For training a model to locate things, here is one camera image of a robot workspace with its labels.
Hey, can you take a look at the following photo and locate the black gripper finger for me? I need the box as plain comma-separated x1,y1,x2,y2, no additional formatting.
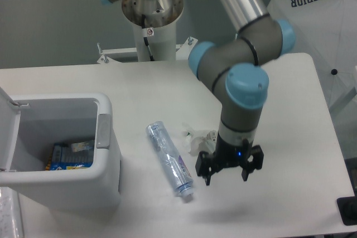
195,151,220,186
241,145,264,182

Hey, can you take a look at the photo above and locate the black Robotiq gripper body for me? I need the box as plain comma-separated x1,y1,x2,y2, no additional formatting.
211,133,253,176

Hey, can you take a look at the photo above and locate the crushed clear plastic bottle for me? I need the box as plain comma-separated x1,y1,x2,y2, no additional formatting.
146,121,194,202

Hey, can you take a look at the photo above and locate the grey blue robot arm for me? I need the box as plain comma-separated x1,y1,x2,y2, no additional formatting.
101,0,295,184

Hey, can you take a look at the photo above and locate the white plastic trash can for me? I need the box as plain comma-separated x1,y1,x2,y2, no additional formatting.
1,91,121,210

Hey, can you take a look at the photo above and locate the crumpled white paper wrapper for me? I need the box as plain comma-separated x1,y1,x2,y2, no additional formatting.
182,123,218,156

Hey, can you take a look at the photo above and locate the black device at edge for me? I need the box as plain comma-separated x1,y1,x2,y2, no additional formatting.
336,196,356,226

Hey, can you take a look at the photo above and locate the blue snack package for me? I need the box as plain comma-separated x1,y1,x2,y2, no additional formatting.
45,140,95,171

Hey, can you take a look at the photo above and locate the white Superior umbrella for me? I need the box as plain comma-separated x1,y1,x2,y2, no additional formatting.
266,0,357,138

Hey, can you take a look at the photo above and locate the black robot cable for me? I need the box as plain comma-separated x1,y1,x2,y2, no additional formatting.
141,13,155,62

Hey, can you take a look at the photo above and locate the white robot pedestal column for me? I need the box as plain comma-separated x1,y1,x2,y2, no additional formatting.
122,0,184,62

